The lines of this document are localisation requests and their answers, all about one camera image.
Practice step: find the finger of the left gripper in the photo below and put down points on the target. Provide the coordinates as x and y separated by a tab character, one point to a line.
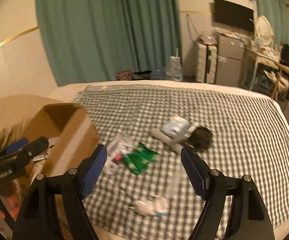
33	149
14	147

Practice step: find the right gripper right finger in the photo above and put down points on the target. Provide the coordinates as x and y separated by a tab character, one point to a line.
209	184

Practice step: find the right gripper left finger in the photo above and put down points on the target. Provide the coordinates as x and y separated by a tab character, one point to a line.
82	180

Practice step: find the white blue cream tube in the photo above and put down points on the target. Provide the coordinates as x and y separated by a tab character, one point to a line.
39	162

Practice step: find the person's hand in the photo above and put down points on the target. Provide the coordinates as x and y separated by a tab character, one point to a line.
14	203

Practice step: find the brown cardboard box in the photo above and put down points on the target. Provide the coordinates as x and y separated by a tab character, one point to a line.
48	212

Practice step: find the cotton swab bag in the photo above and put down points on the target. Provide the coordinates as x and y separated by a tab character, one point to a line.
121	145

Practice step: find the black hair scrunchie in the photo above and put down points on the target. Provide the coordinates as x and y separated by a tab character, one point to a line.
201	139

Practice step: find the white lotion bottle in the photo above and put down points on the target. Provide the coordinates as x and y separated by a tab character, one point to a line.
173	144

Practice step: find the green snack packet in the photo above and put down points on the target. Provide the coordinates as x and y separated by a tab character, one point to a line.
139	159

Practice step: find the silver pill blister pack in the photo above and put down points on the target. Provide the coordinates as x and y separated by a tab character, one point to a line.
192	128

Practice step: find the black white checkered bedsheet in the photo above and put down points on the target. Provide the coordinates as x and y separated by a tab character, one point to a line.
236	134

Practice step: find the blue white tissue pack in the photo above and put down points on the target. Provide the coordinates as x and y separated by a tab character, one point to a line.
175	127

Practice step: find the large water bottle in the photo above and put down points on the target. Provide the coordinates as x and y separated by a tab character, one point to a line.
174	69

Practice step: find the green curtain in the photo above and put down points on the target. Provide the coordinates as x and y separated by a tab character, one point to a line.
93	40

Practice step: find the white suitcase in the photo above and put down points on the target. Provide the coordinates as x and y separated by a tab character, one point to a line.
206	63

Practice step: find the chair with black clothes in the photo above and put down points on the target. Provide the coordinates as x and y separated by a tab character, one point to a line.
281	83

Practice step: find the grey mini fridge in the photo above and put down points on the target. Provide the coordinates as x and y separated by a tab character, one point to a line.
229	61

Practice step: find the white dressing table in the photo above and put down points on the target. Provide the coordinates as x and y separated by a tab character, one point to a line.
250	67

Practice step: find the white vanity mirror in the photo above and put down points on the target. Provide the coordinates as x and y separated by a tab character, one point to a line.
264	30

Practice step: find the teal window curtain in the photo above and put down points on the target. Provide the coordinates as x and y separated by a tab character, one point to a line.
276	13

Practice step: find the black wall television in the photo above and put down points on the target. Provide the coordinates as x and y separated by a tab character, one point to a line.
234	15

